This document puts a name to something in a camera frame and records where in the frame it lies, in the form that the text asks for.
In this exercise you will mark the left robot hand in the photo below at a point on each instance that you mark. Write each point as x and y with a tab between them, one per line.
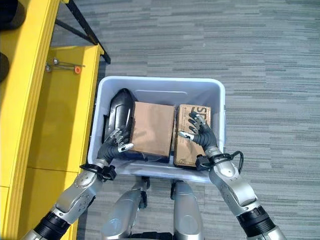
110	150

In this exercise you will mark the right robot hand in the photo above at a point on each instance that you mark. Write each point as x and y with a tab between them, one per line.
205	138

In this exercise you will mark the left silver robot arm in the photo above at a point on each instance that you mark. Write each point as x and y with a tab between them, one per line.
72	197

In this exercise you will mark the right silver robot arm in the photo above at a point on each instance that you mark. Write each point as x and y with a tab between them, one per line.
237	190

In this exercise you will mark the printed brown cardboard box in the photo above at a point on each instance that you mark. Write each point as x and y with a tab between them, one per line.
191	150

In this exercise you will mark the white plastic box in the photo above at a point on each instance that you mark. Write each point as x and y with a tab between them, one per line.
160	127

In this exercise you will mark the plain brown cardboard box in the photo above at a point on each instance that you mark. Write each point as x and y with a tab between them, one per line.
151	127

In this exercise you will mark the yellow metal shelf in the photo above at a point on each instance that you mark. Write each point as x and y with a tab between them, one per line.
37	120

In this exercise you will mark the black shelf brace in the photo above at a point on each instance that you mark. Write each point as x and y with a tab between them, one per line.
86	27

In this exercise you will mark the black part on shelf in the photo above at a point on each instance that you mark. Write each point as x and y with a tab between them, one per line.
11	13
3	66

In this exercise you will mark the black sole-shaped part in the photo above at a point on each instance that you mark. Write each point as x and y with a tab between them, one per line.
118	115

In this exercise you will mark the right silver robot leg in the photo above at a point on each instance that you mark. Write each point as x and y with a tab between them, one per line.
186	212

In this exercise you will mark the bolt with orange cap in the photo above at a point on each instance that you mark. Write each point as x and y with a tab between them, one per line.
66	67

